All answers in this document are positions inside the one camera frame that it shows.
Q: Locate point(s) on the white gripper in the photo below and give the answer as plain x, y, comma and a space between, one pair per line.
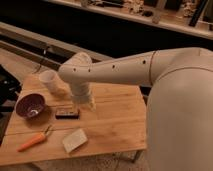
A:
81, 93

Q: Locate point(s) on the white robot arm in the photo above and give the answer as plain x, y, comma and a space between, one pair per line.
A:
179, 107

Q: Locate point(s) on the dark purple ceramic bowl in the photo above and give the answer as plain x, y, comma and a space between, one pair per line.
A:
30, 105

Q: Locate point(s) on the black rectangular remote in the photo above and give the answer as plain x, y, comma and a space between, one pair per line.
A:
66, 113

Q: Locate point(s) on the wooden table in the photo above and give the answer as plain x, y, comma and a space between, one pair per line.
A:
117, 125

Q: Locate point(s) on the white sponge block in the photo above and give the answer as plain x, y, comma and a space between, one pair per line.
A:
74, 140

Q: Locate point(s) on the orange carrot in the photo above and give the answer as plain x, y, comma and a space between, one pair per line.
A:
38, 138

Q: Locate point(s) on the background shelf with clutter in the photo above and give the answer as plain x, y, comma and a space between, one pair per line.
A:
137, 11

